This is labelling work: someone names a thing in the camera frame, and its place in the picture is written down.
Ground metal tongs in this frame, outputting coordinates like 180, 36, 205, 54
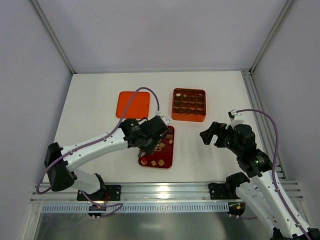
138, 142, 166, 157

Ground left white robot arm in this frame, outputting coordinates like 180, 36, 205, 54
44, 115, 170, 195

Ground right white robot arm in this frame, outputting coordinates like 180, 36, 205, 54
199, 121, 320, 240

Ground brown rectangular chocolate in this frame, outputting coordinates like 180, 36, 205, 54
166, 134, 174, 139

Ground orange chocolate box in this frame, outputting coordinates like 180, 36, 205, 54
171, 88, 207, 123

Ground orange box lid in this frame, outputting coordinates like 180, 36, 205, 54
115, 91, 150, 119

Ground red lacquer tray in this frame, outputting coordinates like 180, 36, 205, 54
138, 125, 175, 169

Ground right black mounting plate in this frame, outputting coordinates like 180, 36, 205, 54
208, 182, 228, 200

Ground black mounting plate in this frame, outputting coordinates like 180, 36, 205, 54
208, 182, 228, 200
105, 184, 122, 202

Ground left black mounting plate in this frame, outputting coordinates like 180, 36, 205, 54
105, 184, 122, 202

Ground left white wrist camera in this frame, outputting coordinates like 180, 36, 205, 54
155, 111, 170, 126

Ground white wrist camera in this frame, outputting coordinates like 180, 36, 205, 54
155, 111, 170, 126
225, 109, 245, 130

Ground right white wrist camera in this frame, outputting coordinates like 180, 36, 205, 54
225, 109, 245, 130

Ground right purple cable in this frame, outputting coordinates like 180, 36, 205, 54
236, 109, 312, 240

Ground purple cable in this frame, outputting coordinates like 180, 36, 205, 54
36, 86, 162, 195
236, 109, 312, 240

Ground aluminium rail frame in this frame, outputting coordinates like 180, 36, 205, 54
29, 181, 305, 205

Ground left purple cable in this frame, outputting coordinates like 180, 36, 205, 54
36, 86, 162, 195

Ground slotted cable duct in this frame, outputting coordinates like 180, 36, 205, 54
41, 202, 230, 214

